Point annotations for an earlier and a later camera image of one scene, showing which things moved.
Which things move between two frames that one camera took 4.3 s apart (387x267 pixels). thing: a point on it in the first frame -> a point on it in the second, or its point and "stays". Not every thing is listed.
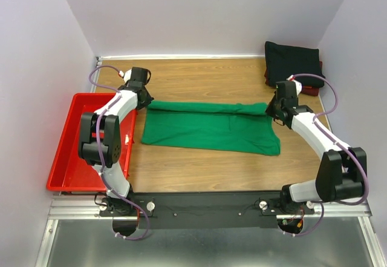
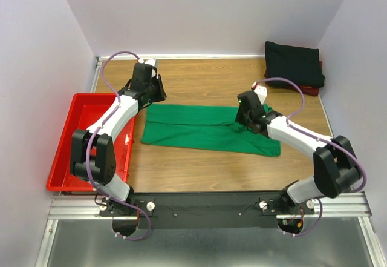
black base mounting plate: [211, 210] stays
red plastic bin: [68, 173] stays
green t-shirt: [242, 128] stays
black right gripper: [269, 110] -> [239, 117]
